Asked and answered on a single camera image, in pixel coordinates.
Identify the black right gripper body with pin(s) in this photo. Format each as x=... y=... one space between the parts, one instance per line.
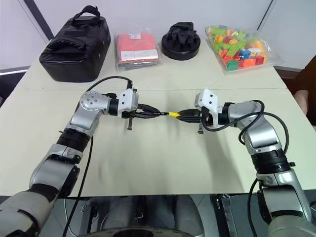
x=206 y=115

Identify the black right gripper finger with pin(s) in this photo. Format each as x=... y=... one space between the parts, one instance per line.
x=191 y=119
x=190 y=112

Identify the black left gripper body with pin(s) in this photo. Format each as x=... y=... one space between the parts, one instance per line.
x=130 y=123

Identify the black marker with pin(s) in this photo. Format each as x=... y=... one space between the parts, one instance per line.
x=164 y=113

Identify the yellow marker cap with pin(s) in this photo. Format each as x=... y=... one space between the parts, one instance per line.
x=174 y=114

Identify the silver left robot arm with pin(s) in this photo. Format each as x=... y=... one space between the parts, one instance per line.
x=90 y=101

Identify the person bare forearm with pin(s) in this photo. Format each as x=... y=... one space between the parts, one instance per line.
x=301 y=101

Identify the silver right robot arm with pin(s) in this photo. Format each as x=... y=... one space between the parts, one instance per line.
x=261 y=134

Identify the red packet in plastic bag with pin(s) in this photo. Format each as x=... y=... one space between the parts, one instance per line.
x=137 y=48

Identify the black round stand with gloves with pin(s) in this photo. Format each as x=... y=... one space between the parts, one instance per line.
x=180 y=40

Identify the clear bag of colourful blocks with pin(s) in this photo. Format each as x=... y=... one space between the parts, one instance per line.
x=237 y=49

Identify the black fabric carry bag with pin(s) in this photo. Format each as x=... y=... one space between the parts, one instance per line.
x=74 y=51

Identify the brown garment sleeve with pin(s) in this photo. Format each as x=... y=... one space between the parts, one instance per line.
x=307 y=76

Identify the dark rounded base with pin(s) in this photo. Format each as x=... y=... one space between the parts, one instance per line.
x=143 y=232

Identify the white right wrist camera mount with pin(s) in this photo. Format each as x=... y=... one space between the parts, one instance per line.
x=208 y=96

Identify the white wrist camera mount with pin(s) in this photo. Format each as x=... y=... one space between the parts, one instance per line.
x=127 y=99
x=208 y=96

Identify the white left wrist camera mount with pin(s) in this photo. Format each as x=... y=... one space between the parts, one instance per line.
x=127 y=99

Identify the silver metal bracket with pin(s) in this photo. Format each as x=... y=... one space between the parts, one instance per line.
x=225 y=214

